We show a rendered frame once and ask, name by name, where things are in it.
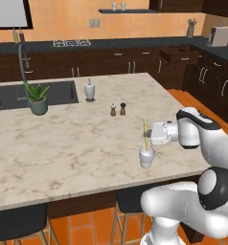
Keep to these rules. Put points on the white soap dispenser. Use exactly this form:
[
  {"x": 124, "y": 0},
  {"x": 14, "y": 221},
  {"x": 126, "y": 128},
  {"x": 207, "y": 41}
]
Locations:
[{"x": 90, "y": 91}]

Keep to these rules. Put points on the yellow straw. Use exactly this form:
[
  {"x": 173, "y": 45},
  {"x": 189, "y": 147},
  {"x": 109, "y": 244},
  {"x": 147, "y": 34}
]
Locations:
[{"x": 145, "y": 126}]

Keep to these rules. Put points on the black sink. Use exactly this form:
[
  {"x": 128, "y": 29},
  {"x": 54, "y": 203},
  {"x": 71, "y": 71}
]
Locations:
[{"x": 58, "y": 92}]

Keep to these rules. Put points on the dark wood base cupboards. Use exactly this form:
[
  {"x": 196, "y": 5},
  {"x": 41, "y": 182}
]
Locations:
[
  {"x": 215, "y": 83},
  {"x": 87, "y": 63}
]

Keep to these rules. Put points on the black stool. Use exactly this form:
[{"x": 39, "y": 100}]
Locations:
[
  {"x": 128, "y": 201},
  {"x": 192, "y": 234},
  {"x": 17, "y": 221}
]

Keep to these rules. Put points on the yellow bottle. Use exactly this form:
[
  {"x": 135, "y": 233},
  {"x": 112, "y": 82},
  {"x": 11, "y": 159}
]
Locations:
[{"x": 15, "y": 36}]

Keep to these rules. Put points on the dark brown bottle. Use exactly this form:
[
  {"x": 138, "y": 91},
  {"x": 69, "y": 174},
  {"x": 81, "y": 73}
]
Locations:
[{"x": 22, "y": 35}]

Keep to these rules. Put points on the dark wood wall cupboards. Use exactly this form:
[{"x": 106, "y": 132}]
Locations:
[{"x": 189, "y": 5}]

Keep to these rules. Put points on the grey wall socket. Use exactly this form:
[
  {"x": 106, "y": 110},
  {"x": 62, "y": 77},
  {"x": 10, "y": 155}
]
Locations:
[{"x": 94, "y": 23}]

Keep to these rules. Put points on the black-framed window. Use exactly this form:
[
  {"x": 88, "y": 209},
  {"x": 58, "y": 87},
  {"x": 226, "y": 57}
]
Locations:
[{"x": 9, "y": 12}]

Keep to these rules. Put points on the grey pot with utensils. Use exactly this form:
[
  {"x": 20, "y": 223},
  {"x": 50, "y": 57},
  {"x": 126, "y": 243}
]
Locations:
[{"x": 191, "y": 30}]

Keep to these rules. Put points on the green plant in pot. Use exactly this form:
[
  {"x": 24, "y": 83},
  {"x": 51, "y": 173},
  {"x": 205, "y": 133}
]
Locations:
[{"x": 38, "y": 105}]

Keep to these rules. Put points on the white cup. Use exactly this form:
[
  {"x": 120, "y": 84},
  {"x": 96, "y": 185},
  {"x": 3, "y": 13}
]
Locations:
[
  {"x": 123, "y": 6},
  {"x": 114, "y": 6}
]

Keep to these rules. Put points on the black-topped pepper shaker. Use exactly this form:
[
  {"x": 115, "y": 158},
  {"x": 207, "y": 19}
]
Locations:
[{"x": 122, "y": 109}]

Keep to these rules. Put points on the dark grey tap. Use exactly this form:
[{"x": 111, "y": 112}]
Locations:
[{"x": 22, "y": 63}]

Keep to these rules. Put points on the hob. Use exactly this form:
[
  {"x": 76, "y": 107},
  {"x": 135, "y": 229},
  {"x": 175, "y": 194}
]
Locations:
[{"x": 72, "y": 43}]

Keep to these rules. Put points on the white toaster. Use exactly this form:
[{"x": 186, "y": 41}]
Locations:
[{"x": 221, "y": 36}]

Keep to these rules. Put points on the dark wood open drawer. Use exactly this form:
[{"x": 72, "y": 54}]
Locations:
[{"x": 179, "y": 55}]

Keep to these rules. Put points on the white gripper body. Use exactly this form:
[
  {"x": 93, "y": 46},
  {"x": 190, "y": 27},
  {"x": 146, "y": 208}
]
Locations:
[{"x": 158, "y": 134}]

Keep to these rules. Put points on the dark wall shelf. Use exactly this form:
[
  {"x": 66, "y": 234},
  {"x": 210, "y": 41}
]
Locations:
[{"x": 127, "y": 11}]

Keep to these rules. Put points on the white-topped salt shaker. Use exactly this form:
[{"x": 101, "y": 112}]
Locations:
[{"x": 113, "y": 110}]

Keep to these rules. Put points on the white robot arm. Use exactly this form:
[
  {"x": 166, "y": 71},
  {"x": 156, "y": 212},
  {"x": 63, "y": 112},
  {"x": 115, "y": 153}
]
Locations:
[{"x": 195, "y": 204}]

